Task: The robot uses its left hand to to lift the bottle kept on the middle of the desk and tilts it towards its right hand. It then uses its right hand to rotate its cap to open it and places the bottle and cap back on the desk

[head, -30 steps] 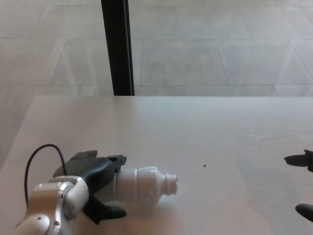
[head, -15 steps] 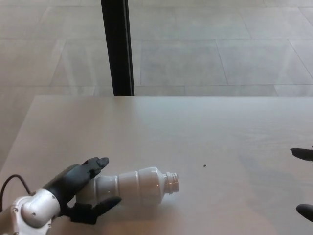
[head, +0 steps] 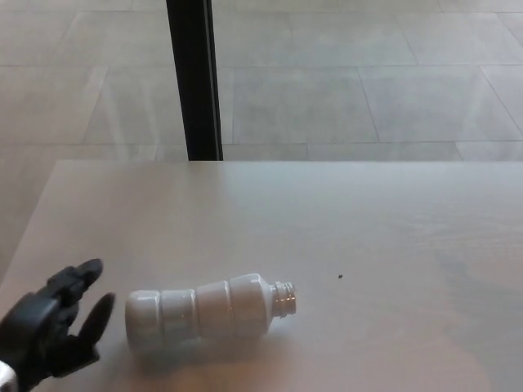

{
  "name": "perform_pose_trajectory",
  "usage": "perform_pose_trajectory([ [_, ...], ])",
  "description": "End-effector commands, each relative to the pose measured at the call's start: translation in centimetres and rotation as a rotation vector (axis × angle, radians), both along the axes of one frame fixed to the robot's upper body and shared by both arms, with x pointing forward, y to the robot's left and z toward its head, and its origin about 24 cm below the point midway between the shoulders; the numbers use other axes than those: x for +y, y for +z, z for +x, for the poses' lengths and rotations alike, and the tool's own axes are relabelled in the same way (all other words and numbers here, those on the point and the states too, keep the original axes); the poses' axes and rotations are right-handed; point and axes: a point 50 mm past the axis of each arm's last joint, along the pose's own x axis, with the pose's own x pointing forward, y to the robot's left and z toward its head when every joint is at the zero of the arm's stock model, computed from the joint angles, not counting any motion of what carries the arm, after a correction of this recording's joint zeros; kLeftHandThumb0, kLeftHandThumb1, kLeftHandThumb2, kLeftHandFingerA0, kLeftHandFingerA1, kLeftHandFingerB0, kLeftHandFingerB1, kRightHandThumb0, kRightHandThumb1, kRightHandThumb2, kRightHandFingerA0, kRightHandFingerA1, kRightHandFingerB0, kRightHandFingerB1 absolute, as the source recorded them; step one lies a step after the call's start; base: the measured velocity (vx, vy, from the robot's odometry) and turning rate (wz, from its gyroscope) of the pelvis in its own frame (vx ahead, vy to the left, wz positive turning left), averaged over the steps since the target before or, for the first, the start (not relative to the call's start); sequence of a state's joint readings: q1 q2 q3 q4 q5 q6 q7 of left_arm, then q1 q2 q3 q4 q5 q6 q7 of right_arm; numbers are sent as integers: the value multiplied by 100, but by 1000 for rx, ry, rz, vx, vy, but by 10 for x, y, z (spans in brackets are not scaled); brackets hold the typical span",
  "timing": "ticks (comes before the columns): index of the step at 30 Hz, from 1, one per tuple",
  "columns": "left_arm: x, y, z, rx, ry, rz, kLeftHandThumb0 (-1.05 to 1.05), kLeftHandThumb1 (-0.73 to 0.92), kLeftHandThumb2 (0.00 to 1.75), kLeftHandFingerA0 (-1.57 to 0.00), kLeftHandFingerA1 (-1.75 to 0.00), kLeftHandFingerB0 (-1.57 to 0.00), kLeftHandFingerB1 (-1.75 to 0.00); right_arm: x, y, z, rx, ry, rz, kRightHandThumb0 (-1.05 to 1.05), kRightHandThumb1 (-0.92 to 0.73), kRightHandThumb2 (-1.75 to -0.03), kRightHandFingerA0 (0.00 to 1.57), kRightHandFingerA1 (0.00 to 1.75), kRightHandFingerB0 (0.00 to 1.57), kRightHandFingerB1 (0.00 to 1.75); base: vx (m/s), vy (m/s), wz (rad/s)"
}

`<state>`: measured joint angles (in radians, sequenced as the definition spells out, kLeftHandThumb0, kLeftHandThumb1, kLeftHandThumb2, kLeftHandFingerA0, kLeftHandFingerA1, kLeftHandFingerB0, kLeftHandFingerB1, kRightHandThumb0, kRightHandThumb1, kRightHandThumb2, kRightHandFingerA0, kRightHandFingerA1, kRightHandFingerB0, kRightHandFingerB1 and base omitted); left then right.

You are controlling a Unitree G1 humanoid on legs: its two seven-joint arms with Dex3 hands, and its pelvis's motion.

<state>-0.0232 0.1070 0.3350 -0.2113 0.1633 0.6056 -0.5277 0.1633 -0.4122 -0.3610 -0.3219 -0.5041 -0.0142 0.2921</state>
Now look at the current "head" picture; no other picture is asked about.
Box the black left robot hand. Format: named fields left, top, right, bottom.
left=0, top=257, right=117, bottom=391

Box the white plastic bottle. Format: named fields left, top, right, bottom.
left=123, top=272, right=301, bottom=341

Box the black vertical window frame post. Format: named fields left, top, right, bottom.
left=165, top=0, right=225, bottom=162

